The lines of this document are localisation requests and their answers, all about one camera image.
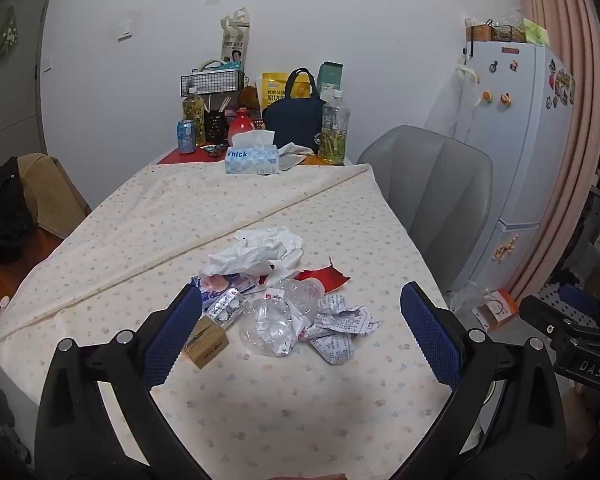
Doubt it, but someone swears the navy lunch bag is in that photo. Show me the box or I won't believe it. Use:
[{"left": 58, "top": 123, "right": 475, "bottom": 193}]
[{"left": 262, "top": 67, "right": 328, "bottom": 153}]

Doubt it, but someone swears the floral patterned tablecloth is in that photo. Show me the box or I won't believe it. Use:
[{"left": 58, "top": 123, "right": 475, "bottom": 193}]
[{"left": 0, "top": 162, "right": 461, "bottom": 480}]

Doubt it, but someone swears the printed paper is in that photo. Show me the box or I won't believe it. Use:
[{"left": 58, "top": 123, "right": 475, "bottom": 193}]
[{"left": 300, "top": 295, "right": 381, "bottom": 365}]

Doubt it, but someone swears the black pen holder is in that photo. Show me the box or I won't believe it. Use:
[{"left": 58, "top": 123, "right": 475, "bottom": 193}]
[{"left": 204, "top": 110, "right": 227, "bottom": 145}]

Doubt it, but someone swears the blue tissue box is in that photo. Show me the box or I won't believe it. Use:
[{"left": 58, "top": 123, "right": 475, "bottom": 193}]
[{"left": 225, "top": 130, "right": 280, "bottom": 176}]

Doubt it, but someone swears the green hanging toy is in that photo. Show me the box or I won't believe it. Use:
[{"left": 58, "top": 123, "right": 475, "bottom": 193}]
[{"left": 0, "top": 5, "right": 20, "bottom": 58}]

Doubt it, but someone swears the red wrapper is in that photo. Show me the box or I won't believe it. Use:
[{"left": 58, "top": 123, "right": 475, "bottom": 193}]
[{"left": 292, "top": 257, "right": 352, "bottom": 295}]

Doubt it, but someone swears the purple packet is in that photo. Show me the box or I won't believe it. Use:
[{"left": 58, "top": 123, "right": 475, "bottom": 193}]
[{"left": 190, "top": 271, "right": 253, "bottom": 306}]

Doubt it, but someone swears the crushed clear plastic bottle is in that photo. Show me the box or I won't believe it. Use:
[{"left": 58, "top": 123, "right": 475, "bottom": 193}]
[{"left": 238, "top": 280, "right": 326, "bottom": 358}]

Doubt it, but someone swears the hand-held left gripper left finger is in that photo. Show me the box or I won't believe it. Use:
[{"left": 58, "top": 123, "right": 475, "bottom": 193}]
[{"left": 34, "top": 284, "right": 206, "bottom": 480}]

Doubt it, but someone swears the grey chair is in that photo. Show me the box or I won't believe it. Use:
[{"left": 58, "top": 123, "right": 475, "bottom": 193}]
[{"left": 356, "top": 125, "right": 493, "bottom": 293}]

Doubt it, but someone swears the large clear tea bottle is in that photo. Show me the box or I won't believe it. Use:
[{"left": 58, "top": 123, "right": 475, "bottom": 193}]
[{"left": 318, "top": 90, "right": 351, "bottom": 165}]

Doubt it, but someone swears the white tissue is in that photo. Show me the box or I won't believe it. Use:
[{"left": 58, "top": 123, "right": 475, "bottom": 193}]
[{"left": 235, "top": 226, "right": 305, "bottom": 261}]

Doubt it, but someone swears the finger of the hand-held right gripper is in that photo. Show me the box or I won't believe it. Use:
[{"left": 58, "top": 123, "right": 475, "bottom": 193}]
[
  {"left": 556, "top": 284, "right": 600, "bottom": 318},
  {"left": 519, "top": 295, "right": 583, "bottom": 343}
]

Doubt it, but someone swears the blue soda can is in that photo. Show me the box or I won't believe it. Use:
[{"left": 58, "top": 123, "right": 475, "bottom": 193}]
[{"left": 177, "top": 120, "right": 197, "bottom": 154}]

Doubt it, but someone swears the red table mat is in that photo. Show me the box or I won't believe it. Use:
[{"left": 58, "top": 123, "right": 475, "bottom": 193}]
[{"left": 155, "top": 145, "right": 231, "bottom": 166}]

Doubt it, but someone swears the brown and black bag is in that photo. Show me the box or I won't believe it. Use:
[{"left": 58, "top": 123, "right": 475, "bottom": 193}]
[{"left": 0, "top": 156, "right": 33, "bottom": 266}]

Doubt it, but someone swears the green carton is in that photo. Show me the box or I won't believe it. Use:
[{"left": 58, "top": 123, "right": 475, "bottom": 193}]
[{"left": 316, "top": 61, "right": 344, "bottom": 98}]

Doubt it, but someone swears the tan fabric chair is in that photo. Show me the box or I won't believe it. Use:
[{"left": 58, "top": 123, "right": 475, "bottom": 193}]
[{"left": 17, "top": 152, "right": 92, "bottom": 238}]

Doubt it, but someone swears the white paper napkin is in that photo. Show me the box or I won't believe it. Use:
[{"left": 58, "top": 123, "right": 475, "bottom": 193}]
[{"left": 279, "top": 142, "right": 308, "bottom": 171}]

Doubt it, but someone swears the white plastic bag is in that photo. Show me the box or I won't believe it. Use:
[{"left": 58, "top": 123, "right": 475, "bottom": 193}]
[{"left": 207, "top": 242, "right": 293, "bottom": 281}]

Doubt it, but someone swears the pink curtain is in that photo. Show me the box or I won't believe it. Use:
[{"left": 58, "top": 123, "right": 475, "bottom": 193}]
[{"left": 510, "top": 0, "right": 600, "bottom": 301}]

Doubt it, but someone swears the black wire basket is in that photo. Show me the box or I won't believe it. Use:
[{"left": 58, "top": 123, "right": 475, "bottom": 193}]
[{"left": 180, "top": 71, "right": 246, "bottom": 97}]

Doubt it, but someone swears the white fridge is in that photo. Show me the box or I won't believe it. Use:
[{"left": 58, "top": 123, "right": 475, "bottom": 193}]
[{"left": 447, "top": 40, "right": 576, "bottom": 291}]

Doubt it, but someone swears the yellow cluster fridge magnet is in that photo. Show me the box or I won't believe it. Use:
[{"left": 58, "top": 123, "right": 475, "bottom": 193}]
[{"left": 492, "top": 235, "right": 519, "bottom": 264}]

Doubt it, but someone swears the small brown carton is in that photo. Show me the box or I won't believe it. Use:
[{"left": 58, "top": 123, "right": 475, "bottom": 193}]
[{"left": 182, "top": 316, "right": 229, "bottom": 370}]

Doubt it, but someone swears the grey door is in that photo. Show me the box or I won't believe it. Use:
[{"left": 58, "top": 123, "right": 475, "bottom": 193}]
[{"left": 0, "top": 0, "right": 56, "bottom": 181}]

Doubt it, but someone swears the clear plastic bag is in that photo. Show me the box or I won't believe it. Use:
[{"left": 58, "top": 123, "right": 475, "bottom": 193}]
[{"left": 447, "top": 280, "right": 496, "bottom": 316}]

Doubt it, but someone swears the pill blister pack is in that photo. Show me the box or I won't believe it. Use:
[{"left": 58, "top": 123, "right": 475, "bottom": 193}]
[{"left": 206, "top": 290, "right": 247, "bottom": 322}]

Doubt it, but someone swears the yellow pouch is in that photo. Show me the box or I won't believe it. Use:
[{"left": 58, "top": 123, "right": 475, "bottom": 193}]
[{"left": 261, "top": 72, "right": 317, "bottom": 108}]

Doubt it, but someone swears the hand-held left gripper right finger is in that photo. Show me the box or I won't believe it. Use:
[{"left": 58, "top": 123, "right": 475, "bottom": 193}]
[{"left": 395, "top": 282, "right": 568, "bottom": 480}]

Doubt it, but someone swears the white paper bag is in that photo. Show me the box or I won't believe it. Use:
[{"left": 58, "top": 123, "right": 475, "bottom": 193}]
[{"left": 221, "top": 7, "right": 252, "bottom": 73}]

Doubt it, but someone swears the red vase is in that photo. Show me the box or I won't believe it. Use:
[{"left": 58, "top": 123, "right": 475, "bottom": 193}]
[{"left": 228, "top": 107, "right": 253, "bottom": 147}]

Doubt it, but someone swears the orange box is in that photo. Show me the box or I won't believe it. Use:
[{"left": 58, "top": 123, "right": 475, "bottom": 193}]
[{"left": 472, "top": 287, "right": 521, "bottom": 331}]

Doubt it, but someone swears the group of fridge magnets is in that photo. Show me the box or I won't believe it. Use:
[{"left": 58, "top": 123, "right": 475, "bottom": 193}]
[{"left": 545, "top": 57, "right": 577, "bottom": 109}]

